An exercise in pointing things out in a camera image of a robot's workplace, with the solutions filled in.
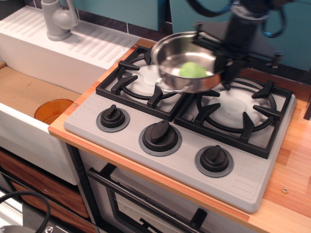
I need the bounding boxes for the white toy sink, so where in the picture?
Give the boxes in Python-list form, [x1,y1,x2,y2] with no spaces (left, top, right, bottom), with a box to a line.
[0,6,138,185]

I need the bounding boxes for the toy oven door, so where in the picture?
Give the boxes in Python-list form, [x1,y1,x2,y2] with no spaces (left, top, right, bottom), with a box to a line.
[81,154,251,233]

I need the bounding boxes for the black burner grate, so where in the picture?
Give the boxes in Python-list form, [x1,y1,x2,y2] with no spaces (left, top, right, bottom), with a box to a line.
[174,76,293,159]
[96,46,193,121]

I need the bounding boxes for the black oven door handle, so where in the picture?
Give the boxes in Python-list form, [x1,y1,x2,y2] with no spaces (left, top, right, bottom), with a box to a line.
[87,168,207,233]

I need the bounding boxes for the black braided cable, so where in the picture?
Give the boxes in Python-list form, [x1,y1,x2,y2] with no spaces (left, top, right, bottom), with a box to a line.
[0,190,51,233]

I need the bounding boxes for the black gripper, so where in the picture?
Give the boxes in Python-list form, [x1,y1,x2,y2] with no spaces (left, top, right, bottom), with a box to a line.
[193,15,283,84]

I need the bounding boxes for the middle black stove knob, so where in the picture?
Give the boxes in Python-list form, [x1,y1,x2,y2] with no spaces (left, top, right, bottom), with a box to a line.
[138,120,182,157]

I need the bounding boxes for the wooden drawer front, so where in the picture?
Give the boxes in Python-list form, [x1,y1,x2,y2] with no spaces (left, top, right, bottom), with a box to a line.
[0,148,96,233]

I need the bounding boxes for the orange plastic plate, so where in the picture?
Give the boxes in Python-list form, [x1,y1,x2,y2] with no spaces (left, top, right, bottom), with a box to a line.
[34,99,73,125]

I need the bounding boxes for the left black stove knob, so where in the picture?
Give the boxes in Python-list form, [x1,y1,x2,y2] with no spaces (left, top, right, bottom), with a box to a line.
[96,104,130,133]

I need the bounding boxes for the left black burner grate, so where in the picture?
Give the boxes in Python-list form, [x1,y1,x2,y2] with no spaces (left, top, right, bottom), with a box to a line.
[96,46,193,121]

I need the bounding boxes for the green toy cauliflower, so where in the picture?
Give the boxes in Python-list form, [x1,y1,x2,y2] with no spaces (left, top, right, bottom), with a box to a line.
[179,62,207,78]

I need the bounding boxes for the right black burner grate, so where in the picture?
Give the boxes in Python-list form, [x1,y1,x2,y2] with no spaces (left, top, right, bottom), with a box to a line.
[174,76,293,159]

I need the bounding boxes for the right black stove knob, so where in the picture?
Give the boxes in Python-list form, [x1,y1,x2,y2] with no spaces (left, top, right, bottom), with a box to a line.
[195,145,234,178]

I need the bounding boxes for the grey toy faucet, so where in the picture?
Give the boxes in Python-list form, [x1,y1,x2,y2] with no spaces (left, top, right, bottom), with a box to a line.
[41,0,79,41]

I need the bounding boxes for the grey toy stove top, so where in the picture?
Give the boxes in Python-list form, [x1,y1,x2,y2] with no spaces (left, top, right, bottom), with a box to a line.
[63,46,297,214]

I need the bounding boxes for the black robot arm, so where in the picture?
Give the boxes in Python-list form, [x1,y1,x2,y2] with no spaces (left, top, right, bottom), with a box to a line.
[188,0,289,88]

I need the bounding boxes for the black stove knob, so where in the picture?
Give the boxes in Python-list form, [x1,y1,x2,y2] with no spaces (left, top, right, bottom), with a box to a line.
[195,145,234,178]
[138,120,182,157]
[96,104,130,133]

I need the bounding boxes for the stainless steel pot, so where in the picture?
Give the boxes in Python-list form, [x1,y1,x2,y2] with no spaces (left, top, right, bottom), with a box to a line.
[151,32,230,93]

